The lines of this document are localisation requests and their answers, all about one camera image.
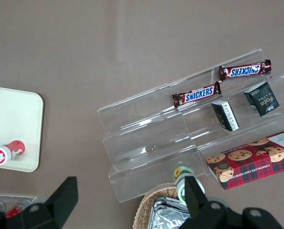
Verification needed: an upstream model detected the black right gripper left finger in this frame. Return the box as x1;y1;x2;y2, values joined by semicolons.
5;177;79;229

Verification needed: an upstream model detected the black box gold lettering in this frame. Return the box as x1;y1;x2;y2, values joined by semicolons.
244;81;280;117

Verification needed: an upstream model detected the light oval wicker basket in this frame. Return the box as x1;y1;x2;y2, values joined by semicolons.
132;182;188;229

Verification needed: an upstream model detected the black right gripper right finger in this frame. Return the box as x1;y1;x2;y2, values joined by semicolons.
180;176;240;229

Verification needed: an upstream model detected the black box white label side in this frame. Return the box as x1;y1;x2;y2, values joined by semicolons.
211;100;240;132

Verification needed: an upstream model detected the clear acrylic stepped shelf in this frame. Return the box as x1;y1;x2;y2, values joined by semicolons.
97;83;206;204
168;49;284;178

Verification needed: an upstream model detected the red tartan cookie box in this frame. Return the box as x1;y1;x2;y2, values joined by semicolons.
205;127;284;191

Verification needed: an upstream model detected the silver foil food container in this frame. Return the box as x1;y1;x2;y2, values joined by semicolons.
149;197;193;229

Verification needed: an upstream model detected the clear acrylic bottle rack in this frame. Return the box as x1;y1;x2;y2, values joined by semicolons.
0;192;38;229

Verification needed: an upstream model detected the red yogurt drink bottle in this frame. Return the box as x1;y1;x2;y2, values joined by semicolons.
0;140;26;167

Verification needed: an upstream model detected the Snickers chocolate bar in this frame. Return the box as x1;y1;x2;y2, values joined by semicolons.
219;59;273;82
172;81;222;108

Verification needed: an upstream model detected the cream plastic serving tray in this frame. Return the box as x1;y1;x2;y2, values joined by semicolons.
0;85;44;173

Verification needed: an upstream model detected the green lid white bottle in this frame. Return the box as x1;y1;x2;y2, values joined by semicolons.
172;166;206;206

